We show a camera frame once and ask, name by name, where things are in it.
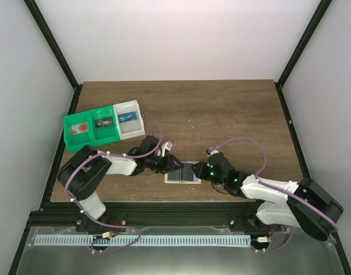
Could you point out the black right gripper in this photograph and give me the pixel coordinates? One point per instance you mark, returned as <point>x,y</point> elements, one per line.
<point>199,174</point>

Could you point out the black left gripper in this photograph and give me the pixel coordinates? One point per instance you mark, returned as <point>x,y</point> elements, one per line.
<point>169,164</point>

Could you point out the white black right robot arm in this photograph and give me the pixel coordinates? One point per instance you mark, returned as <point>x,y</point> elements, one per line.
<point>304,204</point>

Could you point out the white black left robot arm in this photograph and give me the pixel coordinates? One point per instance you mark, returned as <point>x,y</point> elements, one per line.
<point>83,173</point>

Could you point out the dark card in holder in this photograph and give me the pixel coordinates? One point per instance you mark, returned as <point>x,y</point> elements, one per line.
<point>187,173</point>

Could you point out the blue credit card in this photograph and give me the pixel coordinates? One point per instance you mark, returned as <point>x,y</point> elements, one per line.
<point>129,116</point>

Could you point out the black vip card in bin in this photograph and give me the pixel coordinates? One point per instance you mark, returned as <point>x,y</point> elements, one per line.
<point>104,122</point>

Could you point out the white red card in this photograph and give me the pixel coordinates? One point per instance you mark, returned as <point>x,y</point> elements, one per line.
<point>79,128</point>

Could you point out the white plastic bin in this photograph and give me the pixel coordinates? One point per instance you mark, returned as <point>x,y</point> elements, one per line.
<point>130,129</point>

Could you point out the green plastic bin middle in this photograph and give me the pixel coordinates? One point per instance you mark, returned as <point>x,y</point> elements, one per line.
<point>105,135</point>

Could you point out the green plastic bin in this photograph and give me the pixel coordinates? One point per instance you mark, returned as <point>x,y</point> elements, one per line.
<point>105,135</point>
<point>75,143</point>

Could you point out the green plastic bin left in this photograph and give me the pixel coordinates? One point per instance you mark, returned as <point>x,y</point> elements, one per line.
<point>75,143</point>

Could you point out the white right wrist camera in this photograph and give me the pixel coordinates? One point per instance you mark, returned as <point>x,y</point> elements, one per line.
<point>211,151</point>

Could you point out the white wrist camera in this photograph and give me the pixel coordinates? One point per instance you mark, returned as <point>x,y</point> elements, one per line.
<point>211,151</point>
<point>165,148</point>

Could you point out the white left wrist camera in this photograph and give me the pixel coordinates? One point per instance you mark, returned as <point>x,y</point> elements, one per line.
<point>165,148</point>

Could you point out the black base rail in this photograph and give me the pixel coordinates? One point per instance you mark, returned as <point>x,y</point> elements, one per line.
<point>246,216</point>

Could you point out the metal base plate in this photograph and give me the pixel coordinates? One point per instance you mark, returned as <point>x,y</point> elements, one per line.
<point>291,252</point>

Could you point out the light blue slotted cable duct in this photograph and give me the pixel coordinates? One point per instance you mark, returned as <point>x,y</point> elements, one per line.
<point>145,240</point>

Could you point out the black frame post right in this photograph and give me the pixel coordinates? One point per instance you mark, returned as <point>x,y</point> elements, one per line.
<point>305,38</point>

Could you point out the black frame post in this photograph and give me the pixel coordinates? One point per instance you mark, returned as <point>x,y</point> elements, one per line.
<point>45,30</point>
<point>305,38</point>

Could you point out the black frame post left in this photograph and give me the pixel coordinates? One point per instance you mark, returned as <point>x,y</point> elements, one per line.
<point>45,30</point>

